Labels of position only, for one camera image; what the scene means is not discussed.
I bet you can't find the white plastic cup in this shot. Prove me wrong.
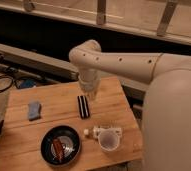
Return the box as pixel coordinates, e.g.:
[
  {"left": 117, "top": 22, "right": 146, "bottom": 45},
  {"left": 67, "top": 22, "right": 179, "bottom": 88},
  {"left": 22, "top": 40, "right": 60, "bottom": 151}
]
[{"left": 98, "top": 130, "right": 120, "bottom": 152}]

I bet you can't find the wooden cutting board table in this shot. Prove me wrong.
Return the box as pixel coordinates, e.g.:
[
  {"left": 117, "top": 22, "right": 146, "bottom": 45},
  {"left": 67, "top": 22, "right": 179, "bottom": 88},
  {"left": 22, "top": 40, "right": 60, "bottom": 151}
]
[{"left": 0, "top": 77, "right": 142, "bottom": 171}]

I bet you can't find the black striped eraser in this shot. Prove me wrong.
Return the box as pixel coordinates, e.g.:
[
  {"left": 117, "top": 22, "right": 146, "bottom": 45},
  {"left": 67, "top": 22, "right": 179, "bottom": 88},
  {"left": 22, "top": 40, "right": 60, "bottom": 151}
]
[{"left": 77, "top": 96, "right": 90, "bottom": 119}]

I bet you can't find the black round pan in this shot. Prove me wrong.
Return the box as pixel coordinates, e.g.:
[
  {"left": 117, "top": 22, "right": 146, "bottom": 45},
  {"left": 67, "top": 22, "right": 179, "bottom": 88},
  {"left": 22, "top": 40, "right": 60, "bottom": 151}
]
[{"left": 41, "top": 125, "right": 81, "bottom": 166}]

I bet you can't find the blue sponge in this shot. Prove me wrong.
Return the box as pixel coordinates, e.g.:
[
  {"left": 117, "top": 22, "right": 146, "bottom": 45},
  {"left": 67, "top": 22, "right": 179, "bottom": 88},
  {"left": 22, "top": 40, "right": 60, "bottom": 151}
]
[{"left": 28, "top": 102, "right": 41, "bottom": 121}]

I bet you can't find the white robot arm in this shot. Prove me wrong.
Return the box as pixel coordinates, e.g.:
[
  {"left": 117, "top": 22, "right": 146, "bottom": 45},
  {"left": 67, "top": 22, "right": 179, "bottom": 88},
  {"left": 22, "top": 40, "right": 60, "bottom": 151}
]
[{"left": 69, "top": 40, "right": 191, "bottom": 171}]

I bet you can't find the blue object on floor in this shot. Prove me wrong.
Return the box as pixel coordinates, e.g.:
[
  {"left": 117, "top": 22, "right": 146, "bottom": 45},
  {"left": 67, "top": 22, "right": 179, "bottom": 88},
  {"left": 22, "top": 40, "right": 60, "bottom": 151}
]
[{"left": 16, "top": 78, "right": 36, "bottom": 89}]

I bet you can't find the white plastic bottle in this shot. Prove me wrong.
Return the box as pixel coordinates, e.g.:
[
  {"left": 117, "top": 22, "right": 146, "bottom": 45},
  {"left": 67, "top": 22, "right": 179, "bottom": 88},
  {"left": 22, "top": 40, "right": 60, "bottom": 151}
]
[{"left": 83, "top": 126, "right": 123, "bottom": 139}]

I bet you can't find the red sausage in pan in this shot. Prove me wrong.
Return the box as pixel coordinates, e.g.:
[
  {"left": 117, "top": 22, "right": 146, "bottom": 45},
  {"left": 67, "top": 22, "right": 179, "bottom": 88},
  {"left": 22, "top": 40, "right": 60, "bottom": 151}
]
[{"left": 53, "top": 139, "right": 64, "bottom": 161}]

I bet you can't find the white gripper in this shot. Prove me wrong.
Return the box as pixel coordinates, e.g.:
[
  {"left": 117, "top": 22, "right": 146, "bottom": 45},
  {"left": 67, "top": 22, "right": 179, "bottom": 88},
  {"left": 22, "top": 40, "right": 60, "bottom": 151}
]
[{"left": 79, "top": 76, "right": 99, "bottom": 100}]

